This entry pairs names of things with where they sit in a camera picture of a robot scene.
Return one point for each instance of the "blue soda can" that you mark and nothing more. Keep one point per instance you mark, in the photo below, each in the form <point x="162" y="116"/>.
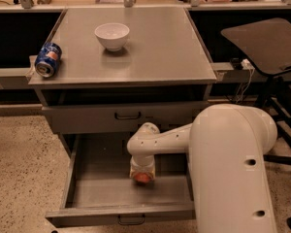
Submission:
<point x="48" y="60"/>

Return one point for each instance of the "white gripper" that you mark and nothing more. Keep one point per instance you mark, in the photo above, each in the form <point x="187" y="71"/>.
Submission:
<point x="143" y="166"/>

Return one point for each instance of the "grey drawer cabinet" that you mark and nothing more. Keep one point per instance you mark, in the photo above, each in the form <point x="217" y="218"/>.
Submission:
<point x="162" y="61"/>

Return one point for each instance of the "open grey lower drawer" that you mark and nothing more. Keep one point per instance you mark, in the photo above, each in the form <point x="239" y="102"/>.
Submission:
<point x="99" y="191"/>

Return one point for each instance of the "red apple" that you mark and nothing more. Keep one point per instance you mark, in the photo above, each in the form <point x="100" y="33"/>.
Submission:
<point x="142" y="178"/>

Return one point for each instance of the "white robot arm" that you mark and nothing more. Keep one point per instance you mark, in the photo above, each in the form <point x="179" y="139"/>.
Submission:
<point x="225" y="145"/>

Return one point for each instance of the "white ceramic bowl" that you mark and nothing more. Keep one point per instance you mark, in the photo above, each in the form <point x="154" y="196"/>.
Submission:
<point x="112" y="36"/>

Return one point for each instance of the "closed grey upper drawer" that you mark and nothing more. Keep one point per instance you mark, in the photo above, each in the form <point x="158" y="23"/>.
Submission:
<point x="120" y="117"/>

